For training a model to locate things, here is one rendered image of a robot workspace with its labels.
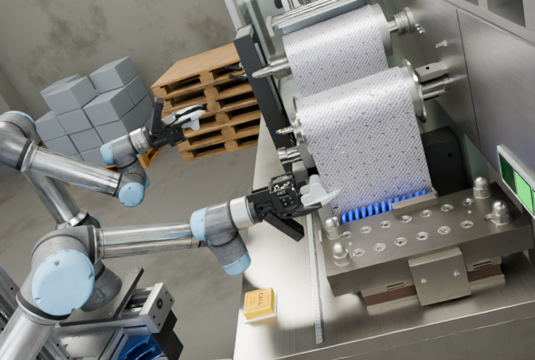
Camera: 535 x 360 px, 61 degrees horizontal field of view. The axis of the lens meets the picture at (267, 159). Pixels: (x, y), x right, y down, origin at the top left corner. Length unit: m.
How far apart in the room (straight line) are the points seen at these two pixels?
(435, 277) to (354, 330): 0.20
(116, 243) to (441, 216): 0.75
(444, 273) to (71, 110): 4.41
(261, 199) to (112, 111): 3.78
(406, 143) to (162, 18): 4.40
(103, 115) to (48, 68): 1.54
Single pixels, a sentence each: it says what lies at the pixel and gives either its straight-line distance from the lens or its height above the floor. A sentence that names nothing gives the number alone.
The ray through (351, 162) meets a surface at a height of 1.16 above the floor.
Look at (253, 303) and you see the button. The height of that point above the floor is 0.92.
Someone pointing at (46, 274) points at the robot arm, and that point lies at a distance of 1.02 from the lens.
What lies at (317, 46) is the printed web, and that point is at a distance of 1.20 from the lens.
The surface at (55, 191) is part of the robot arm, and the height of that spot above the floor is 1.18.
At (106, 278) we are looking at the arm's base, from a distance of 1.64.
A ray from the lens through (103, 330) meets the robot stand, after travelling 1.72.
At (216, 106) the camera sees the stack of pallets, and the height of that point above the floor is 0.47.
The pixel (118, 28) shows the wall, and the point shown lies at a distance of 5.51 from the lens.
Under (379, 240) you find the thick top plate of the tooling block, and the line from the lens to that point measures 1.01.
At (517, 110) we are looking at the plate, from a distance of 0.75.
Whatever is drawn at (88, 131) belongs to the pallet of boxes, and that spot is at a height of 0.55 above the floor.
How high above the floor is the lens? 1.67
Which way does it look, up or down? 25 degrees down
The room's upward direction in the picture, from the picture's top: 22 degrees counter-clockwise
